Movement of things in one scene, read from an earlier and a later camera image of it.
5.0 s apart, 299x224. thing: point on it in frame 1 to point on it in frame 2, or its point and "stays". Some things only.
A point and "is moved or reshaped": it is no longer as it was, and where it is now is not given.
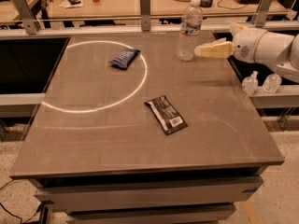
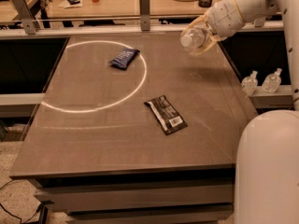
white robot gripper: [245, 46] to [221, 19]
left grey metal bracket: [31, 24] stays
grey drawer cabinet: [180, 196] stays
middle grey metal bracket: [145, 9] stays
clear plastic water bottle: [190, 32] is moved or reshaped
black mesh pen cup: [206, 0] stays
